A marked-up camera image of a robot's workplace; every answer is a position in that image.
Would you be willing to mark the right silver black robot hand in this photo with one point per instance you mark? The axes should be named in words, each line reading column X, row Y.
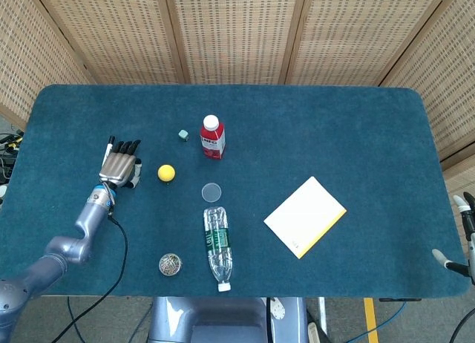
column 441, row 257

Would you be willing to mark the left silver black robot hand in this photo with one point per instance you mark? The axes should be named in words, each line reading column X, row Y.
column 117, row 166

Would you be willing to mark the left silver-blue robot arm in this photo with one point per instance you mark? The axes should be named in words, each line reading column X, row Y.
column 85, row 224

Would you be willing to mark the clear round paper clip container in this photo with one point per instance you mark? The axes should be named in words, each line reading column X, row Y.
column 170, row 264

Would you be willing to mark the white marker black cap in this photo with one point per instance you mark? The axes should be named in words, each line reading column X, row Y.
column 111, row 139

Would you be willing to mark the yellow foam ball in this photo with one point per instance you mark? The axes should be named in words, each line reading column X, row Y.
column 166, row 173

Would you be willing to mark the black bar under table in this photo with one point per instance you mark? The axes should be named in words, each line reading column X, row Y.
column 401, row 300

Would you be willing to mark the small grey-green cube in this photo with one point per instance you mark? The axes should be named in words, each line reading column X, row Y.
column 183, row 135

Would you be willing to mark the yellow floor tape strip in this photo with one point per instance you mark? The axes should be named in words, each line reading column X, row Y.
column 371, row 320

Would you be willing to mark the clear round plastic lid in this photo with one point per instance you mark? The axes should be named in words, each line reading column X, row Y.
column 212, row 192

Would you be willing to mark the red NFC juice bottle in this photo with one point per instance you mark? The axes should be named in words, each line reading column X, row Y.
column 213, row 142

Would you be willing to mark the clear green-label water bottle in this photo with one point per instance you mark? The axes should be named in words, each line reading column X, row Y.
column 217, row 239

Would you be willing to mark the woven rattan screen panel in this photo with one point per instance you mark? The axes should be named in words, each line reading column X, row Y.
column 29, row 61
column 445, row 79
column 118, row 35
column 237, row 35
column 352, row 35

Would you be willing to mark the white table leg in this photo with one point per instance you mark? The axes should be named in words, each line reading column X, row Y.
column 322, row 313

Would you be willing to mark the white notebook yellow spine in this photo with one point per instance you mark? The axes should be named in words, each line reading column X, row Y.
column 304, row 217

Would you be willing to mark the white power strip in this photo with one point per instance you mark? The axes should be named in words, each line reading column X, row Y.
column 312, row 333

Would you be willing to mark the blue carpet table mat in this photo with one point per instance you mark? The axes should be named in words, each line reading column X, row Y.
column 297, row 135

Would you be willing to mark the silver-blue robot torso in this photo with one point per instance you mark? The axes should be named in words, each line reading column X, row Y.
column 222, row 320

